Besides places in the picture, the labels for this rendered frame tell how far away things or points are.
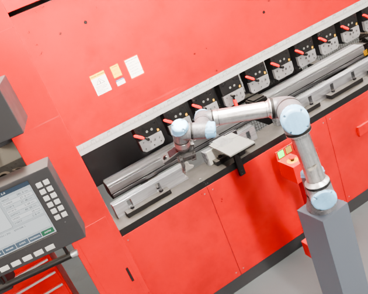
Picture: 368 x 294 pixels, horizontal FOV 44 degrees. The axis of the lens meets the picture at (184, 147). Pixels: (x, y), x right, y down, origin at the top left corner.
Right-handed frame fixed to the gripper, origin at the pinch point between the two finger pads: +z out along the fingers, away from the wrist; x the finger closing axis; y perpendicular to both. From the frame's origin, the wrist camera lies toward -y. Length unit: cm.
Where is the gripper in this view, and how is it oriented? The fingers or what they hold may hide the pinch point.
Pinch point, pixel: (181, 167)
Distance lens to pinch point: 225.2
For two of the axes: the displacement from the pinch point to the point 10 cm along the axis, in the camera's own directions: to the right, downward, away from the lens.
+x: -3.1, -7.8, 5.3
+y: 9.5, -3.1, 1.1
